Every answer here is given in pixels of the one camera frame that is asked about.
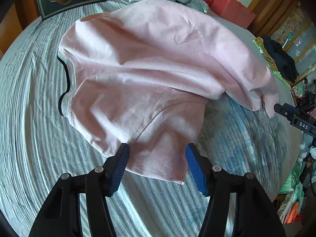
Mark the pink t-shirt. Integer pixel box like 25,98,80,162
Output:
58,0,279,184

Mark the pile of dark clothes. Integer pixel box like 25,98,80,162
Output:
261,35,299,83

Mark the yellow green cloth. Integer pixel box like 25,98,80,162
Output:
253,37,291,90

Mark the red paper bag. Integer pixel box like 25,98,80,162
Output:
203,0,256,29

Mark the grey plush toy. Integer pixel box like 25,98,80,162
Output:
171,0,209,14

